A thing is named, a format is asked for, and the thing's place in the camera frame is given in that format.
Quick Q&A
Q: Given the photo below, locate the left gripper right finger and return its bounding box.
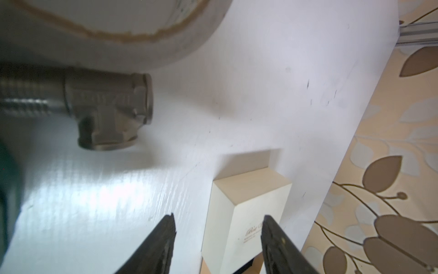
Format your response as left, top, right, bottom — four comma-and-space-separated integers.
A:
261, 215, 318, 274

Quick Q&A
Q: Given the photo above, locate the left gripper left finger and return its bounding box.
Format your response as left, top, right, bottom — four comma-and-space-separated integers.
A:
115, 214, 176, 274

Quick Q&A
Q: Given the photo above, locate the cream jewelry box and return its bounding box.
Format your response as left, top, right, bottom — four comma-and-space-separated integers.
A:
201, 168, 292, 274

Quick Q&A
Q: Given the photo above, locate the green plastic tool case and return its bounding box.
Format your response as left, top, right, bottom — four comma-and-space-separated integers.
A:
1, 142, 23, 264

